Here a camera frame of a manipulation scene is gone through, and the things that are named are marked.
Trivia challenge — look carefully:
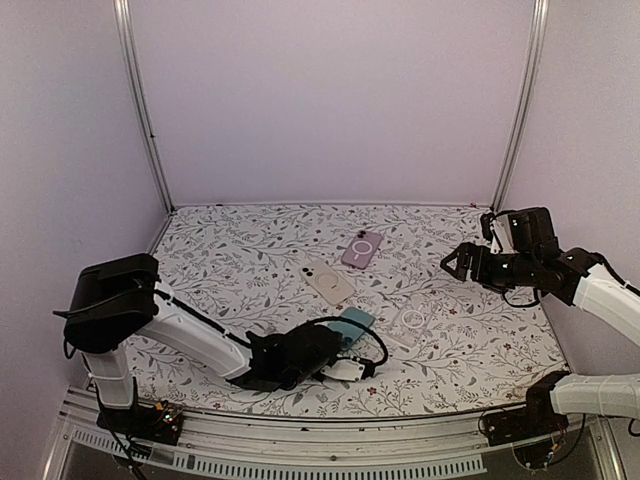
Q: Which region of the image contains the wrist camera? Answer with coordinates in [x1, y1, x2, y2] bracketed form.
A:
[320, 357, 376, 382]
[480, 212, 513, 254]

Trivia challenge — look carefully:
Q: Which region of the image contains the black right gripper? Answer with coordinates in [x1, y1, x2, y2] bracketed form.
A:
[441, 242, 540, 294]

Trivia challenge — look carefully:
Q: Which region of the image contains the blue phone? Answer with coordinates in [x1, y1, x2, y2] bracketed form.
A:
[326, 307, 376, 351]

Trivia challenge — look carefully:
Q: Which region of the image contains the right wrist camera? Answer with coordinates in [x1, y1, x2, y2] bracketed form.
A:
[480, 212, 513, 254]

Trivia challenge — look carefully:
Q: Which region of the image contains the clear phone case with ring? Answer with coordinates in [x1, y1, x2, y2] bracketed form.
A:
[386, 296, 436, 349]

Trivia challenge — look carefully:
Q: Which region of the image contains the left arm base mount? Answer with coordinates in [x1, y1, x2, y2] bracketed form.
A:
[97, 396, 184, 446]

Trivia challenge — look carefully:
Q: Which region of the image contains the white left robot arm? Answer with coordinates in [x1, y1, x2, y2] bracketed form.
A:
[57, 254, 341, 434]

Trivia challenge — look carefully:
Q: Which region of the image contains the aluminium frame post back right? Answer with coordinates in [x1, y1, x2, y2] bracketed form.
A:
[490, 0, 550, 211]

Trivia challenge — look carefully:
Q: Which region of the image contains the purple phone with ring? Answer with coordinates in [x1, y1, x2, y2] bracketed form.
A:
[341, 230, 383, 270]

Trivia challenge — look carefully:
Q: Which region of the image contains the floral patterned table mat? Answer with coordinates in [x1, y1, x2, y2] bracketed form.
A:
[127, 205, 566, 418]

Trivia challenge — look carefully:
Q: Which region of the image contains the aluminium frame post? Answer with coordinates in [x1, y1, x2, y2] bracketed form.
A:
[490, 0, 550, 211]
[113, 0, 175, 214]

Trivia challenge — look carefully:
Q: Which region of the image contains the aluminium frame post back left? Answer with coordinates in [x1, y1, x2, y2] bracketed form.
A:
[113, 0, 175, 214]

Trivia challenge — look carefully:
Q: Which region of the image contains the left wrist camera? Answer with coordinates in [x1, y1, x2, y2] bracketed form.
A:
[320, 357, 376, 382]

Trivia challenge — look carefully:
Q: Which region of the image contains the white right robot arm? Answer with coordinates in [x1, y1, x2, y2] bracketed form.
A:
[440, 207, 639, 436]

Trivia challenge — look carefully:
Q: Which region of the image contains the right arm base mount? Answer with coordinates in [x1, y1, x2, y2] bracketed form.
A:
[478, 371, 569, 446]

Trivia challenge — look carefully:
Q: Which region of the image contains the front aluminium rail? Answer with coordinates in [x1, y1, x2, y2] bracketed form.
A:
[42, 388, 635, 479]

